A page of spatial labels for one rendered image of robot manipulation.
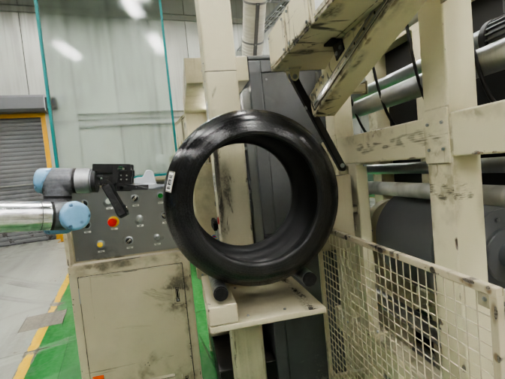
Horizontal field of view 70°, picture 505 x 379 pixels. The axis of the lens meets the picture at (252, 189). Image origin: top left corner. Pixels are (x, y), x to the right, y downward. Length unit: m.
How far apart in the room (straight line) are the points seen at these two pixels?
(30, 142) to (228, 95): 9.02
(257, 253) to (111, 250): 0.79
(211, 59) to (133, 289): 1.10
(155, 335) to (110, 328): 0.21
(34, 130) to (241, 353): 9.22
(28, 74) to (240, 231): 9.46
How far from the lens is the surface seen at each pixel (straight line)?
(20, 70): 10.63
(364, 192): 1.55
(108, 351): 1.96
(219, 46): 1.51
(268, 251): 1.37
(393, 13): 1.05
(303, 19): 1.15
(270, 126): 1.08
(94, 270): 1.85
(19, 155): 10.29
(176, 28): 11.03
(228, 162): 1.43
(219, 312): 1.13
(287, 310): 1.20
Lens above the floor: 1.26
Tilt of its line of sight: 3 degrees down
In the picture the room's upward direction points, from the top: 6 degrees counter-clockwise
